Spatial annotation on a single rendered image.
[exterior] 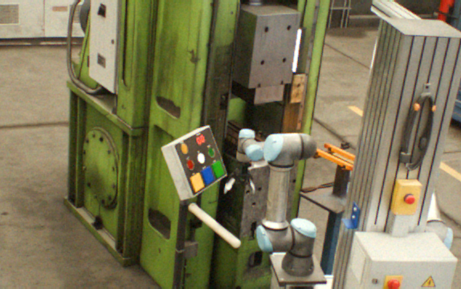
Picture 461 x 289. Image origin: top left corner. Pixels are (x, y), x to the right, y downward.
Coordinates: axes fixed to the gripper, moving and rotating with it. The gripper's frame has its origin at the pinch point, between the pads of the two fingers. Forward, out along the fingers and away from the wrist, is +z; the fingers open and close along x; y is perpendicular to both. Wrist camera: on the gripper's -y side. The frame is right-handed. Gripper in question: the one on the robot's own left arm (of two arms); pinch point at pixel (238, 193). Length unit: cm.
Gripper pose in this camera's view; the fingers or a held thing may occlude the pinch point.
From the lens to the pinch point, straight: 378.7
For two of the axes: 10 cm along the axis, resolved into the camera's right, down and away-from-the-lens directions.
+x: 9.8, 0.3, 1.9
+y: 1.6, 4.0, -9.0
